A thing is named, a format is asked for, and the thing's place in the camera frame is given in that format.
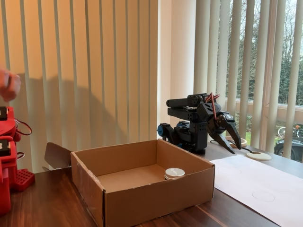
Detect small jar with silver lid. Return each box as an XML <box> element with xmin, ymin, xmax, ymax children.
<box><xmin>164</xmin><ymin>167</ymin><xmax>186</xmax><ymax>181</ymax></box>

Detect red leader robot arm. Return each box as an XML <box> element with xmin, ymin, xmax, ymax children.
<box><xmin>0</xmin><ymin>106</ymin><xmax>33</xmax><ymax>213</ymax></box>

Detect open brown cardboard box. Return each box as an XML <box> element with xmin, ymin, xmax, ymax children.
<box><xmin>44</xmin><ymin>139</ymin><xmax>215</xmax><ymax>227</ymax></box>

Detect bare human hand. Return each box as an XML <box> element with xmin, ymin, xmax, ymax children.
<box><xmin>0</xmin><ymin>68</ymin><xmax>22</xmax><ymax>103</ymax></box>

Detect beige masking tape roll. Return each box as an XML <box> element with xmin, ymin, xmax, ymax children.
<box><xmin>224</xmin><ymin>136</ymin><xmax>248</xmax><ymax>148</ymax></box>

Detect white round desk grommet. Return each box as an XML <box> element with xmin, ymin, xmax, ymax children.
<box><xmin>245</xmin><ymin>151</ymin><xmax>273</xmax><ymax>161</ymax></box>

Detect white paper sheet with circles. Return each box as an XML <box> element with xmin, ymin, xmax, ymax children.
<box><xmin>210</xmin><ymin>154</ymin><xmax>303</xmax><ymax>227</ymax></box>

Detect dark parked car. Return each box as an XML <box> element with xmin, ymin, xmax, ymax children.
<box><xmin>274</xmin><ymin>138</ymin><xmax>303</xmax><ymax>163</ymax></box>

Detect blue and black table clamp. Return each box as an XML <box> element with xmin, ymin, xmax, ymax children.
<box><xmin>157</xmin><ymin>122</ymin><xmax>182</xmax><ymax>147</ymax></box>

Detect cream vertical blinds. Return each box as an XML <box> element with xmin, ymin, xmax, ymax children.
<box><xmin>0</xmin><ymin>0</ymin><xmax>159</xmax><ymax>173</ymax></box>
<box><xmin>195</xmin><ymin>0</ymin><xmax>303</xmax><ymax>164</ymax></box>

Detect red perforated base block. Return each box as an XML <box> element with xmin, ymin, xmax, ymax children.
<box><xmin>9</xmin><ymin>168</ymin><xmax>36</xmax><ymax>192</ymax></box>

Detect thin black cable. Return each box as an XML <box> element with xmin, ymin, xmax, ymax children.
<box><xmin>209</xmin><ymin>139</ymin><xmax>254</xmax><ymax>154</ymax></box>

